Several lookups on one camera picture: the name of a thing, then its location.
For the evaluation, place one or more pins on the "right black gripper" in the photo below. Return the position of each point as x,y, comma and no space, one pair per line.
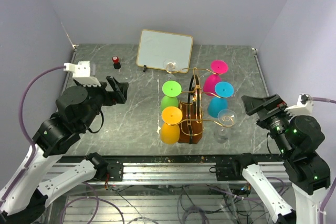
264,106

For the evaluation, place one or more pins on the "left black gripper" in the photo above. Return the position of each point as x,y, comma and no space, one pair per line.
110,97

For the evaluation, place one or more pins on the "clear wine glass front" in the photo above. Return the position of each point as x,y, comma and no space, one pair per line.
226,119

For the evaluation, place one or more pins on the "clear wine glass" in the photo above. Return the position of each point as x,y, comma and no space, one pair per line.
226,119
171,66

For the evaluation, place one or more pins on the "orange wine glass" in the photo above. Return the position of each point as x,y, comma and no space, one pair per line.
170,130

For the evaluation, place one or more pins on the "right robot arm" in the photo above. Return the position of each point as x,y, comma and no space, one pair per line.
297,135

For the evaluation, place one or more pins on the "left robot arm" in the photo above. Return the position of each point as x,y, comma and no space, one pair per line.
25,198

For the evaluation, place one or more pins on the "blue wine glass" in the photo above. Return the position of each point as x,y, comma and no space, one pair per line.
224,90

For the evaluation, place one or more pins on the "green wine glass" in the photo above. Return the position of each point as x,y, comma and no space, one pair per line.
171,90

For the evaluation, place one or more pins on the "clear wine glass back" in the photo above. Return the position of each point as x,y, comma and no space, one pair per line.
171,66

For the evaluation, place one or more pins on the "pink wine glass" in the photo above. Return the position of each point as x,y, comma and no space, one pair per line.
218,67

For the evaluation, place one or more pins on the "red black stamp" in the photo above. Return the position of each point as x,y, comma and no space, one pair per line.
116,62

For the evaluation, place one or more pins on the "gold framed whiteboard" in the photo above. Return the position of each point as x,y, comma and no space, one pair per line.
157,46

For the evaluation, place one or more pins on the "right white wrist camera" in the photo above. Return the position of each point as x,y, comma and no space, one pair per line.
304,106

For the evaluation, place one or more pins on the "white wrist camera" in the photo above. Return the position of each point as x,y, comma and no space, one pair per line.
304,106
84,73

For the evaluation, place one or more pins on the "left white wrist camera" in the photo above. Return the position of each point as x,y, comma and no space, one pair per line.
84,73

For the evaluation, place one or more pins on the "gold wire glass rack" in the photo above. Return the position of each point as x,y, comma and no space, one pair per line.
194,103

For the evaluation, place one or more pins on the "aluminium frame rail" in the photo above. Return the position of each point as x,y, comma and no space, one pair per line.
174,173

